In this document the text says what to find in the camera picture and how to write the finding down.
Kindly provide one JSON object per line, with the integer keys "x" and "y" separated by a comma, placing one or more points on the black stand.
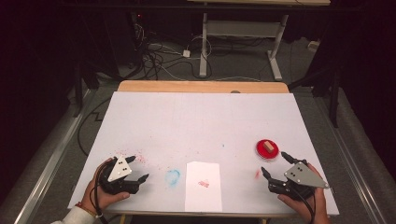
{"x": 77, "y": 90}
{"x": 333, "y": 93}

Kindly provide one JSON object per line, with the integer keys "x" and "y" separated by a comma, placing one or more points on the round red ink pad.
{"x": 261, "y": 153}

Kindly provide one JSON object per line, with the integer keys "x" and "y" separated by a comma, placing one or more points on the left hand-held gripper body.
{"x": 120, "y": 170}

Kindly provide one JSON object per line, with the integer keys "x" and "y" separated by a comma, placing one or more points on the wooden table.
{"x": 202, "y": 86}

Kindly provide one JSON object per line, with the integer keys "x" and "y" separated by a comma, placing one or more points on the large white board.
{"x": 199, "y": 124}

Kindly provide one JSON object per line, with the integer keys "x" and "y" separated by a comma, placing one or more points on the black equipment cabinet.
{"x": 121, "y": 37}

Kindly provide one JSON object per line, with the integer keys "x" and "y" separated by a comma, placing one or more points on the small white power adapter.
{"x": 186, "y": 53}

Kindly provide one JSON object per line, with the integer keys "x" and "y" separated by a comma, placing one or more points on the white metal table frame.
{"x": 243, "y": 28}

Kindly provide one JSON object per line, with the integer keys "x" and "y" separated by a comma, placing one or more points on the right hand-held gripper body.
{"x": 300, "y": 177}

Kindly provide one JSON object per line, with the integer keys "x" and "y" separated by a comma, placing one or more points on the person's left hand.
{"x": 93, "y": 196}

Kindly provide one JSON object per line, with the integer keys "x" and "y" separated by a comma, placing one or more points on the white paper sheet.
{"x": 203, "y": 193}

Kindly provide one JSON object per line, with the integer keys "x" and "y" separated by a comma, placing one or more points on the metal floor rail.
{"x": 351, "y": 161}
{"x": 53, "y": 161}

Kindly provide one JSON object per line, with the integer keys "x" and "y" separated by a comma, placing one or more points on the person's right hand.
{"x": 311, "y": 210}

